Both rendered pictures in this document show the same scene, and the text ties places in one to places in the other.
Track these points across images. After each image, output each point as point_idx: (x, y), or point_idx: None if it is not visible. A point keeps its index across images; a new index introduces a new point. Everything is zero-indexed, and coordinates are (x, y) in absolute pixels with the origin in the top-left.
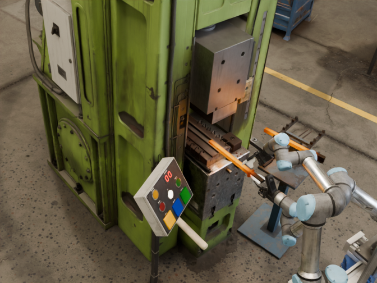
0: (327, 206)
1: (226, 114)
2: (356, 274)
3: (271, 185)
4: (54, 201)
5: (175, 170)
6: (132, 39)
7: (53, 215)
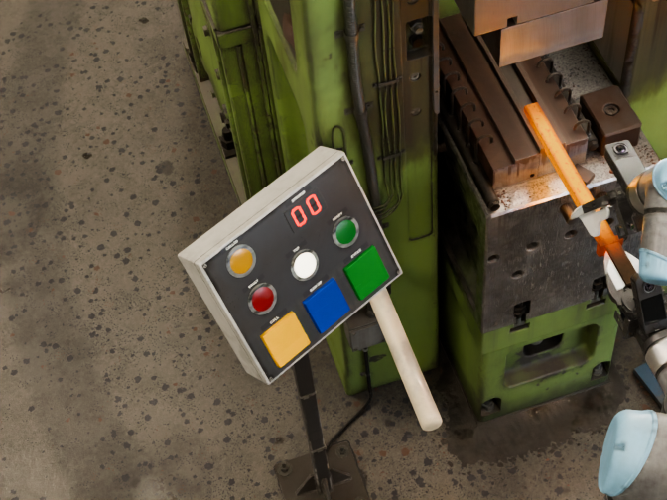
0: None
1: (560, 42)
2: None
3: (646, 306)
4: (167, 162)
5: (340, 193)
6: None
7: (150, 202)
